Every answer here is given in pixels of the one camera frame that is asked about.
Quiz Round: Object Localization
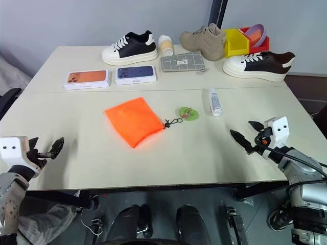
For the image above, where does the black metal clamp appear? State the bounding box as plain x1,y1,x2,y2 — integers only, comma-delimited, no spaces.
224,206,250,245
89,216,105,237

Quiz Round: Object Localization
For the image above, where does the orange phone box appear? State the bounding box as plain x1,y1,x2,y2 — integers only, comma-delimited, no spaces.
62,69,112,91

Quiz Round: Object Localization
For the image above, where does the purple bowl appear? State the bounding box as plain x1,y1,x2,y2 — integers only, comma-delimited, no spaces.
242,23,268,50

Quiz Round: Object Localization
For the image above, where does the grey fabric seat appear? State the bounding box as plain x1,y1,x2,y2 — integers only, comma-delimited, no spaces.
0,48,32,98

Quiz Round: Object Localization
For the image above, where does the black table frame bar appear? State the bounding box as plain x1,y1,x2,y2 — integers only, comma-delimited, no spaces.
234,181,291,202
25,189,100,210

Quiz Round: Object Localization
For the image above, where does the beige paper cup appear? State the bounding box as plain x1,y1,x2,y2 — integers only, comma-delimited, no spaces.
158,34,175,58

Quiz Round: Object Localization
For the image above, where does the green pendant keychain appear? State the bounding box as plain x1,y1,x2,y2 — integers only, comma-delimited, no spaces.
175,106,201,121

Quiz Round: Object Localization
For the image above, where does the blue phone box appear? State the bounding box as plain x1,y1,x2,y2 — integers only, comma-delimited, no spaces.
114,65,158,86

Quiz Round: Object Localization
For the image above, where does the grey checked pouch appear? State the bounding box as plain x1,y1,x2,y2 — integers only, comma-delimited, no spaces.
160,51,206,74

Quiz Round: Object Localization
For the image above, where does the white plastic bottle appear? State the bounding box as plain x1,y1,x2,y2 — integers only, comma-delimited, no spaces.
207,87,224,118

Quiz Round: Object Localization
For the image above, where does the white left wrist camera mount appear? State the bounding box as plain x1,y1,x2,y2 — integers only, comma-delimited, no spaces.
0,136,43,177

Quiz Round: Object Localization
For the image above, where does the dark upright post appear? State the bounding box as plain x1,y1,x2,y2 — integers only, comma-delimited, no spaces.
207,0,232,29

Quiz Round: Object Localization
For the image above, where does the red plastic bin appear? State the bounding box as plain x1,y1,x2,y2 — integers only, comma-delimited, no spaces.
238,26,271,55

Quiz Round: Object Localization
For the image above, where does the grey cloth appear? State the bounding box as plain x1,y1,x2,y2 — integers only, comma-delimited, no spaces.
15,203,80,245

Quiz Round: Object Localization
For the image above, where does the dark rounded robot knee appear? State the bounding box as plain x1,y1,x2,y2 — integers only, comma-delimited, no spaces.
175,204,208,245
108,204,154,245

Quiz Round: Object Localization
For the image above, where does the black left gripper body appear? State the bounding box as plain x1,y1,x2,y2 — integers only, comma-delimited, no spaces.
27,148,55,170

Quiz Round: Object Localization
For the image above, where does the thin white cable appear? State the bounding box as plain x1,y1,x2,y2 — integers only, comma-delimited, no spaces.
80,206,102,236

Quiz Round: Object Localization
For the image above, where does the black chair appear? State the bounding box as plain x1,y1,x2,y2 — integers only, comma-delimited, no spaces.
0,87,22,121

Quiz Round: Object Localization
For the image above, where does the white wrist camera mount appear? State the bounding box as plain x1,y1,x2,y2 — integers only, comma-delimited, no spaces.
0,136,43,177
263,116,290,149

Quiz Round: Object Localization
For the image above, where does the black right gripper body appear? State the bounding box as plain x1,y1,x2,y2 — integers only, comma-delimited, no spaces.
251,127,273,155

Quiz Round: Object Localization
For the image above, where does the dark brown white sneaker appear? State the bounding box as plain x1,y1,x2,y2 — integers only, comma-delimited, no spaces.
222,51,296,83

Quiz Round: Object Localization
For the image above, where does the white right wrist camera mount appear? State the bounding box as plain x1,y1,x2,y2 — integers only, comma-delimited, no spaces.
263,116,290,149

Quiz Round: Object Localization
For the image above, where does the black white sneaker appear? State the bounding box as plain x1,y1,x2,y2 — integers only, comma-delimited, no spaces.
101,30,158,65

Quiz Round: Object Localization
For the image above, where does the yellow plastic bin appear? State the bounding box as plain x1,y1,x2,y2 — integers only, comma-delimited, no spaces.
221,28,251,59

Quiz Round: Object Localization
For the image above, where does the beige suede boot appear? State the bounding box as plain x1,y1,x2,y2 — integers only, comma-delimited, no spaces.
179,23,227,61

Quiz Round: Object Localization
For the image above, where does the orange drawstring pouch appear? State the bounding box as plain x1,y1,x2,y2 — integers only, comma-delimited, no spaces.
104,96,182,149

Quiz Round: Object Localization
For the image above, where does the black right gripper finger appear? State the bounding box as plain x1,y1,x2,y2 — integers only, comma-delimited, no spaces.
248,120,266,133
229,129,254,155

